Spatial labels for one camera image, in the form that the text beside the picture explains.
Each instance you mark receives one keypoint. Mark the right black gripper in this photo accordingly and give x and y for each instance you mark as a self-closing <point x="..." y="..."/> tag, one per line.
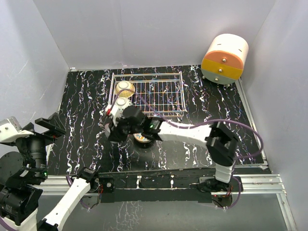
<point x="116" y="134"/>

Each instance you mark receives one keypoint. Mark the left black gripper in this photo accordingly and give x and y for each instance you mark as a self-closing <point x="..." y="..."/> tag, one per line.
<point x="54" y="125"/>

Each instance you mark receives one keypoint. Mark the orange blue floral bowl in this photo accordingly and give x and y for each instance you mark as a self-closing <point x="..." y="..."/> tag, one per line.
<point x="141" y="139"/>

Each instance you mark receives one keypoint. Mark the blue white patterned bowl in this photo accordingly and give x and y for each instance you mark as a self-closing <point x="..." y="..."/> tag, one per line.
<point x="122" y="103"/>

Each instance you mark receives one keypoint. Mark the red rimmed patterned bowl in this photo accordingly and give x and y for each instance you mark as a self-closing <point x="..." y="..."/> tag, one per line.
<point x="110" y="133"/>

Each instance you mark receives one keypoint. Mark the yellow dotted sun bowl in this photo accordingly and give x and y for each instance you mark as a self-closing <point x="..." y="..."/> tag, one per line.
<point x="125" y="89"/>

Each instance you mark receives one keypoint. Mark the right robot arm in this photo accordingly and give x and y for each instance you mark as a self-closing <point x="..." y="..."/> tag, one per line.
<point x="219" y="141"/>

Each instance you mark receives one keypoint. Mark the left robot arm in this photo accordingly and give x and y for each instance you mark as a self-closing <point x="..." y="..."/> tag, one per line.
<point x="22" y="171"/>

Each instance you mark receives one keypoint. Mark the round pastel drawer cabinet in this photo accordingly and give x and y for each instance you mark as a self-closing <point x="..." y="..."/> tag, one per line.
<point x="225" y="58"/>

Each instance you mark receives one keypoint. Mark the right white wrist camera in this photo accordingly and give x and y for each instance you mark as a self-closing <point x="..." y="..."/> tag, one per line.
<point x="115" y="113"/>

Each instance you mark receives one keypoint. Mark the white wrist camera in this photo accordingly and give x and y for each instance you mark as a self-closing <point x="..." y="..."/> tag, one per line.
<point x="10" y="130"/>
<point x="115" y="113"/>

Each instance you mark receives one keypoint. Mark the white wire dish rack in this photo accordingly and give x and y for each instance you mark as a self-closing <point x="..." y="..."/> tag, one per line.
<point x="154" y="93"/>

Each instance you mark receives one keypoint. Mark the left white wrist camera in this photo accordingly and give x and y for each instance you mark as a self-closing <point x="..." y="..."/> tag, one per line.
<point x="10" y="130"/>

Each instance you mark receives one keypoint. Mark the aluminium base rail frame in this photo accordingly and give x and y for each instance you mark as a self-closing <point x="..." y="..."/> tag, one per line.
<point x="169" y="164"/>

